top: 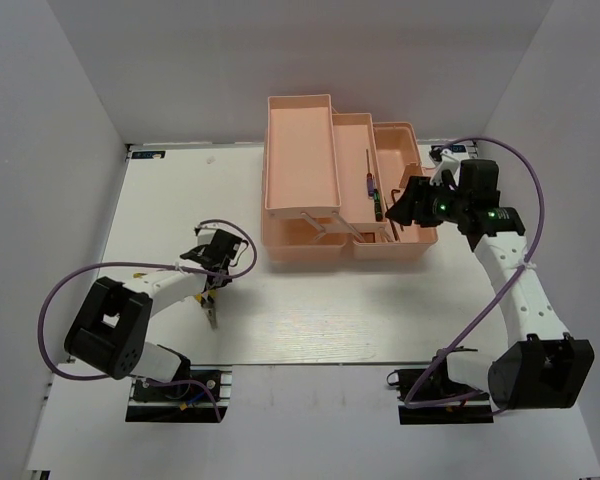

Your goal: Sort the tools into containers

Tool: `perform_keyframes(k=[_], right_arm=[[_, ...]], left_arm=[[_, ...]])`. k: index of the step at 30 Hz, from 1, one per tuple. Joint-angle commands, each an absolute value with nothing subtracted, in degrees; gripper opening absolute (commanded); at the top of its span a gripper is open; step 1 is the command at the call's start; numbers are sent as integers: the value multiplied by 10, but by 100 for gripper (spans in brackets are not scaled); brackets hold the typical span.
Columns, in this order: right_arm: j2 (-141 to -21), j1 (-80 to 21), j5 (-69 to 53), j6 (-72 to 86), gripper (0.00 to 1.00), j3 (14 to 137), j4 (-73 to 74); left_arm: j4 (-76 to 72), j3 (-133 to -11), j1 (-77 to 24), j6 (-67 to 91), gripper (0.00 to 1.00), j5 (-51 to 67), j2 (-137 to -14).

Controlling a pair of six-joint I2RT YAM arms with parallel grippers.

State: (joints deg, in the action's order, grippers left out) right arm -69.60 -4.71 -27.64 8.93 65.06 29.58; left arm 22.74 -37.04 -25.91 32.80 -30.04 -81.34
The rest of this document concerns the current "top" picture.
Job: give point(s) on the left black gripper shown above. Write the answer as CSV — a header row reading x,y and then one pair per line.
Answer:
x,y
200,250

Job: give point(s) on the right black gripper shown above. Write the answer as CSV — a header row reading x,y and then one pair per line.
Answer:
x,y
418,190

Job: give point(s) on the blue handled screwdriver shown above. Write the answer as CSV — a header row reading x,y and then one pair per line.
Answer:
x,y
370,186

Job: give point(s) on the yellow needle-nose pliers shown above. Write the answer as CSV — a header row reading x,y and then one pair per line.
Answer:
x,y
207,301

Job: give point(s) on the pink plastic toolbox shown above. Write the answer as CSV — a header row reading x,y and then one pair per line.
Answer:
x,y
314,200

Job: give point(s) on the black green screwdriver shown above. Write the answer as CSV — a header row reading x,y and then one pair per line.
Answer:
x,y
378,212

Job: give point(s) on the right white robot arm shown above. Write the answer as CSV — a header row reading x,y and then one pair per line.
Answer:
x,y
544,366

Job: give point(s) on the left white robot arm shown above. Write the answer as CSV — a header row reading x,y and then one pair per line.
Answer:
x,y
109,331

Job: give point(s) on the right blue table label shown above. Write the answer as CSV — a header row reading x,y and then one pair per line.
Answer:
x,y
456,148

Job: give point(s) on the blue table label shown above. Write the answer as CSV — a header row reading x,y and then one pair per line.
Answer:
x,y
148,154
456,148

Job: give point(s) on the left blue table label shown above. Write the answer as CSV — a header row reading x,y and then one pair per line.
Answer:
x,y
148,154

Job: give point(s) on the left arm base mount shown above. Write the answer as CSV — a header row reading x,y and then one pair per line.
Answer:
x,y
205,402

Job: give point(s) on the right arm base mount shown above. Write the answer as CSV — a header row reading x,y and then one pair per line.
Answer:
x,y
474,410

